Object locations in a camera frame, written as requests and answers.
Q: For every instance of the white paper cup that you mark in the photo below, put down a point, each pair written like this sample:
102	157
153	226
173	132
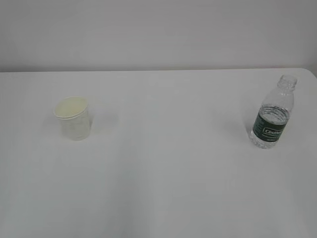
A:
72	113

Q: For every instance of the clear green-label water bottle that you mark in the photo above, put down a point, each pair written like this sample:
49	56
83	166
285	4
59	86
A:
274	113

